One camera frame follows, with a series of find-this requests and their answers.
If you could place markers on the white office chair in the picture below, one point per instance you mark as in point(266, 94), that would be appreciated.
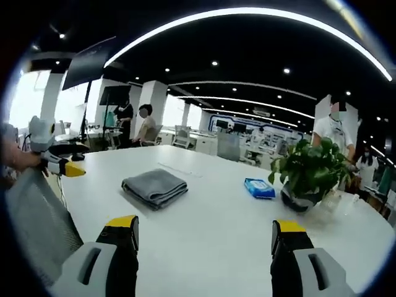
point(183, 137)

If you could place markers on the grey towel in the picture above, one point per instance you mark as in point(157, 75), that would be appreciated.
point(154, 188)

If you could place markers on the blue wet wipes pack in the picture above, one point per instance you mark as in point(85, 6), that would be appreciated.
point(259, 188)

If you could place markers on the clear glass cup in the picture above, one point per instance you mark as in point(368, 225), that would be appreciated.
point(328, 202)

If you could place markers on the black monitor on stand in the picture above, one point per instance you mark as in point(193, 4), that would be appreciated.
point(86, 66)

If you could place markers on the grey mesh office chair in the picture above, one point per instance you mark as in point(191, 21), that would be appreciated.
point(37, 222)

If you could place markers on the green potted plant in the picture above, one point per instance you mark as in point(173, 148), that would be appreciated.
point(309, 173)

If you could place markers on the person's left hand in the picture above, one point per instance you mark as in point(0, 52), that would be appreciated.
point(26, 161)

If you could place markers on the black round stand base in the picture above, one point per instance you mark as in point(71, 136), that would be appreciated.
point(66, 151)

